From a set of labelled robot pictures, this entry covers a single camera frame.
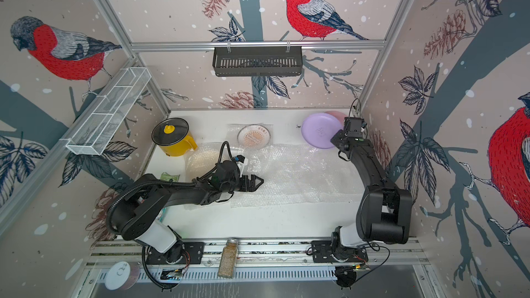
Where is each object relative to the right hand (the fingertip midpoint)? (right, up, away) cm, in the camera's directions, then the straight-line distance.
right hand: (339, 136), depth 90 cm
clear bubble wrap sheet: (-17, -18, +4) cm, 25 cm away
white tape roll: (-79, -44, -25) cm, 94 cm away
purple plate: (-9, +3, +3) cm, 10 cm away
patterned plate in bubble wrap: (-40, -1, +17) cm, 43 cm away
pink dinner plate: (+10, +11, +30) cm, 34 cm away
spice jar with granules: (-45, -41, -22) cm, 65 cm away
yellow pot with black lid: (-80, 0, +9) cm, 81 cm away
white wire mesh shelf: (-94, +1, -19) cm, 96 cm away
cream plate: (-63, -12, +5) cm, 65 cm away
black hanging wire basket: (-38, +39, +16) cm, 57 cm away
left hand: (-35, -19, -3) cm, 40 cm away
